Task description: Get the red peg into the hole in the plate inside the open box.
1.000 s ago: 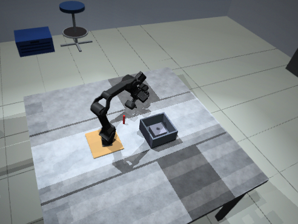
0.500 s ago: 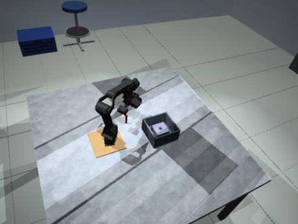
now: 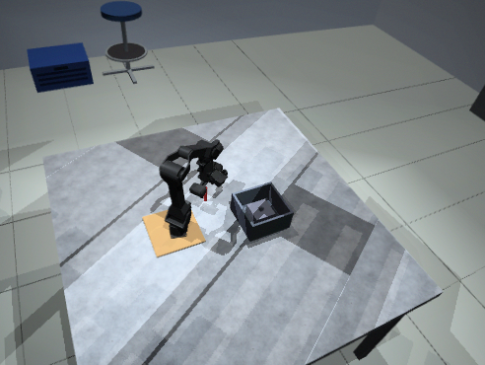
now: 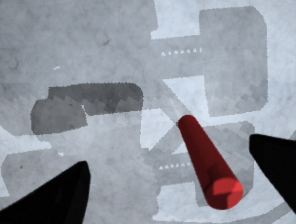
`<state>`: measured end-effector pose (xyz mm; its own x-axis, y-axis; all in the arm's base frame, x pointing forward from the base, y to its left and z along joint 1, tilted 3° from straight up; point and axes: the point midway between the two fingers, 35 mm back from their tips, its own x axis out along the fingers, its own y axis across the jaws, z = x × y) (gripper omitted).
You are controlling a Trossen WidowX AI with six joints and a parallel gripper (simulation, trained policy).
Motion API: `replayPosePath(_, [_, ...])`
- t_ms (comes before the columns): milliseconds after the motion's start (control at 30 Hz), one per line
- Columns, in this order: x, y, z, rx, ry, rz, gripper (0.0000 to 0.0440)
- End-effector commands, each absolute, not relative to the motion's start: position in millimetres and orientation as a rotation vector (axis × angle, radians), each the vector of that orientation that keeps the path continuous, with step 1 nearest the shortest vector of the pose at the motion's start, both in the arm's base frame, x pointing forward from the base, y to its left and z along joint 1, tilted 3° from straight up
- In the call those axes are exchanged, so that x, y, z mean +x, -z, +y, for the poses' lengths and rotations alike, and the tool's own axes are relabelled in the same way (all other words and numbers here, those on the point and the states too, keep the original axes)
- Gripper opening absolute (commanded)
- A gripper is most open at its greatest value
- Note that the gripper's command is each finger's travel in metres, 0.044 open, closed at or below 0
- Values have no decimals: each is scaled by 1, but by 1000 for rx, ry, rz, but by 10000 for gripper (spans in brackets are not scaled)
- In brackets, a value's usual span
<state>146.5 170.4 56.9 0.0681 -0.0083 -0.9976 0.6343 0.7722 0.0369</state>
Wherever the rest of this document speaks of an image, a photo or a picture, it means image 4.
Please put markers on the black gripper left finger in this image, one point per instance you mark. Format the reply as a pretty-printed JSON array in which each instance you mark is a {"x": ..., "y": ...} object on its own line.
[{"x": 62, "y": 200}]

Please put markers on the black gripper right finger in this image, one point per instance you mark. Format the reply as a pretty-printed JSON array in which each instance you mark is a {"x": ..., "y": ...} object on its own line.
[{"x": 276, "y": 158}]

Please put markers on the dark red peg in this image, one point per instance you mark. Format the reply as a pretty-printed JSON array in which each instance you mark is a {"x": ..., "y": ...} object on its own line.
[{"x": 220, "y": 187}]

